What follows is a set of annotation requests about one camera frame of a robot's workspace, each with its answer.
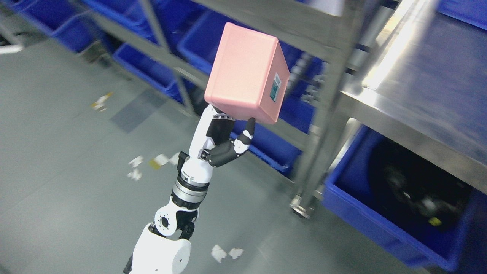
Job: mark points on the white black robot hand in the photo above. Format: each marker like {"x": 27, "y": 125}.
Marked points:
{"x": 212, "y": 146}

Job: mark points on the pink plastic storage box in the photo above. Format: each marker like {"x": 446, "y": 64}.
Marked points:
{"x": 249, "y": 75}

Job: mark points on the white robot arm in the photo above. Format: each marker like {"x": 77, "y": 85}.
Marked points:
{"x": 164, "y": 245}

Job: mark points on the stainless steel shelf rack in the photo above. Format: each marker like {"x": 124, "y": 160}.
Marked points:
{"x": 185, "y": 34}

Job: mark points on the blue bin with helmet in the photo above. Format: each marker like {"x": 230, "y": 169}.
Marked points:
{"x": 347, "y": 194}

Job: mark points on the stainless steel table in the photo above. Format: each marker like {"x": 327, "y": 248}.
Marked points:
{"x": 424, "y": 87}

